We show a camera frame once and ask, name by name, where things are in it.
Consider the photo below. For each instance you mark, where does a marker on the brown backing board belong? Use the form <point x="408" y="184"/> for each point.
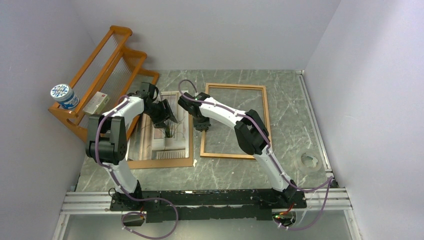
<point x="166" y="163"/>

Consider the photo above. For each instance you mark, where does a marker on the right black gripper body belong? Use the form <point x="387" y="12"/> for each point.
<point x="198" y="119"/>

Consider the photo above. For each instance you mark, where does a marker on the white red small box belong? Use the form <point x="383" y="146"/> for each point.
<point x="96" y="104"/>

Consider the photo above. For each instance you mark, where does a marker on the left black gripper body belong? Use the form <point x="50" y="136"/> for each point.
<point x="157" y="113"/>

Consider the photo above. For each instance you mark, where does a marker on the orange wooden shelf rack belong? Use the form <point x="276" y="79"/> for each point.
<point x="111" y="68"/>

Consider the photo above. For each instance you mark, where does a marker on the blue white round tin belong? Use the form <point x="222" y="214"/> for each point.
<point x="65" y="96"/>

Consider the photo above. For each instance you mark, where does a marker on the clear tape roll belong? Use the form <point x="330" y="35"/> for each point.
<point x="308" y="161"/>

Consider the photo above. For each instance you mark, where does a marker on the aluminium extrusion rail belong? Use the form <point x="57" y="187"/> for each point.
<point x="98" y="203"/>

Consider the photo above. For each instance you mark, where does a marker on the plant photo print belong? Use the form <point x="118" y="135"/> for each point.
<point x="171" y="142"/>

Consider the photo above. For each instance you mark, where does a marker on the wooden picture frame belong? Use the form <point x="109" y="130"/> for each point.
<point x="228" y="117"/>

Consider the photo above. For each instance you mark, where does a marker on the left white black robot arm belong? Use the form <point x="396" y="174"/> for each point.
<point x="107" y="140"/>

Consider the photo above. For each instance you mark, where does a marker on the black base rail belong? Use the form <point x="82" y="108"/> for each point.
<point x="184" y="205"/>

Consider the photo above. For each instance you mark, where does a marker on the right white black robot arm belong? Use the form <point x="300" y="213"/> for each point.
<point x="283" y="191"/>

